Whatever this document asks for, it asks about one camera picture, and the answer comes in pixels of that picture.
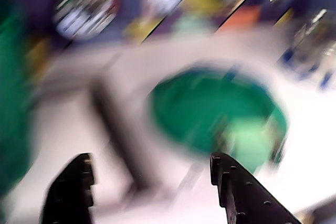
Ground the green plastic container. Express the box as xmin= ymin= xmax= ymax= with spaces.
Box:
xmin=0 ymin=0 xmax=41 ymax=201

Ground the grey toy sink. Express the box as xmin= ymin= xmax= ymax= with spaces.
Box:
xmin=5 ymin=45 xmax=200 ymax=224

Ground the steel toy skimmer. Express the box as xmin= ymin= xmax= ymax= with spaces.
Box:
xmin=54 ymin=0 xmax=120 ymax=42

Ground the green round bowl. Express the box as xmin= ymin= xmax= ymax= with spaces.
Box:
xmin=148 ymin=68 xmax=291 ymax=176

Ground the steel toy pot with lid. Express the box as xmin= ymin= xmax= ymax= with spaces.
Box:
xmin=279 ymin=7 xmax=336 ymax=80

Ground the blue wooden toy kitchen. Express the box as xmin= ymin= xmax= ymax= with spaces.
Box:
xmin=0 ymin=0 xmax=336 ymax=224

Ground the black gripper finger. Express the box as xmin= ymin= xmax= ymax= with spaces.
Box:
xmin=39 ymin=152 xmax=95 ymax=224
xmin=209 ymin=152 xmax=302 ymax=224

